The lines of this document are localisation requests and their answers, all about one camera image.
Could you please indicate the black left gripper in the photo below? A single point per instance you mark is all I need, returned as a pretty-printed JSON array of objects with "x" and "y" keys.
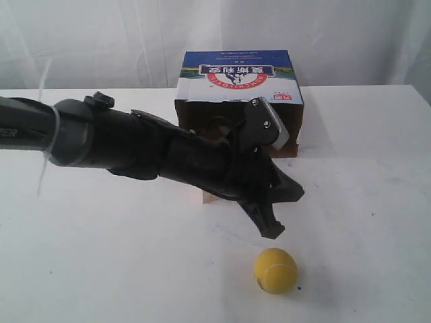
[{"x": 239, "y": 170}]

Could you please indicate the yellow tennis ball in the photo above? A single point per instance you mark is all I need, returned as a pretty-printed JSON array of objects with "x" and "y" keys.
[{"x": 275, "y": 269}]

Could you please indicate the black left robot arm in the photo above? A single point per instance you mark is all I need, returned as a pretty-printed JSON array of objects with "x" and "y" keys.
[{"x": 91, "y": 134}]

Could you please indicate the light wooden cube block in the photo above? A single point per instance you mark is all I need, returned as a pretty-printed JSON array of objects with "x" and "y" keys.
[{"x": 208, "y": 197}]

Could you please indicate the blue white cardboard box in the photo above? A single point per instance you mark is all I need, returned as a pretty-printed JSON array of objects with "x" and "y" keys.
[{"x": 220, "y": 83}]

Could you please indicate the white zip tie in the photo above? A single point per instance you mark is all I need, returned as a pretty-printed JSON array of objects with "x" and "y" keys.
[{"x": 47, "y": 161}]

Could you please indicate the white backdrop curtain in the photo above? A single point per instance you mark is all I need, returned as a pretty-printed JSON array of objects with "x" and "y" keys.
[{"x": 127, "y": 44}]

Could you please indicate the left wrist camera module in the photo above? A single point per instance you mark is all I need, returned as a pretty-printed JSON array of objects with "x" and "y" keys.
[{"x": 262, "y": 126}]

